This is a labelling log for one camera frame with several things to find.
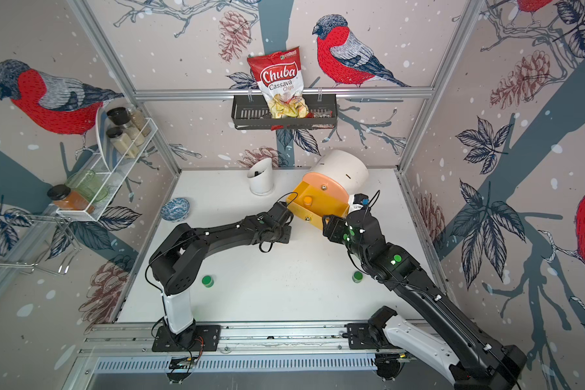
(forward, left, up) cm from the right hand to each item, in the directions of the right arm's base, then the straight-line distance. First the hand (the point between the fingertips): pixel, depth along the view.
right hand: (328, 217), depth 72 cm
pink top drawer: (+16, -1, -4) cm, 17 cm away
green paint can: (-9, -11, -23) cm, 28 cm away
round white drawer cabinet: (+27, -8, -5) cm, 28 cm away
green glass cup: (+2, +71, +10) cm, 71 cm away
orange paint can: (+17, +6, -14) cm, 23 cm away
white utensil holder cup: (+27, +27, -12) cm, 39 cm away
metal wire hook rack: (-14, +77, -1) cm, 78 cm away
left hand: (+8, +13, -21) cm, 26 cm away
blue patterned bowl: (+17, +64, -23) cm, 71 cm away
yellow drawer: (+15, +1, -14) cm, 20 cm away
